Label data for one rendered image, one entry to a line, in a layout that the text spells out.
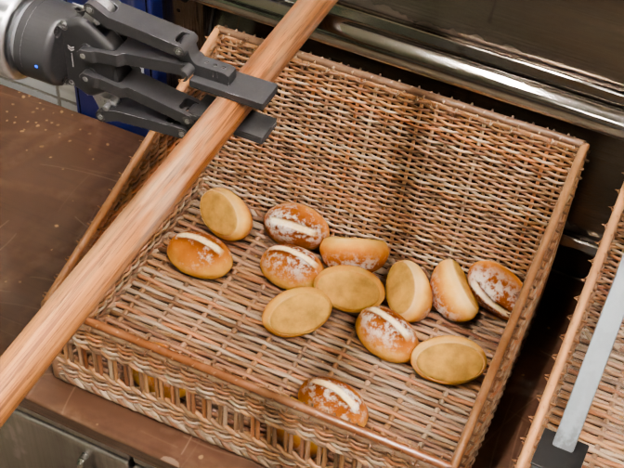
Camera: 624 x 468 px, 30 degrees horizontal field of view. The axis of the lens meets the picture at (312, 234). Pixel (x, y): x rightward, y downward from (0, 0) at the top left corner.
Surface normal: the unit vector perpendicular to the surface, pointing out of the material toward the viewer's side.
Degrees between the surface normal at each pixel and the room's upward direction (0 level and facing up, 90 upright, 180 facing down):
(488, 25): 70
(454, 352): 51
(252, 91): 0
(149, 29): 5
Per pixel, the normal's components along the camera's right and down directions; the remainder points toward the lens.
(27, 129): 0.04, -0.69
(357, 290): -0.11, 0.10
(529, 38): -0.39, 0.36
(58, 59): 0.91, 0.33
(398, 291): -0.74, -0.37
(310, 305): 0.31, 0.12
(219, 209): -0.63, -0.10
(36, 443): -0.43, 0.64
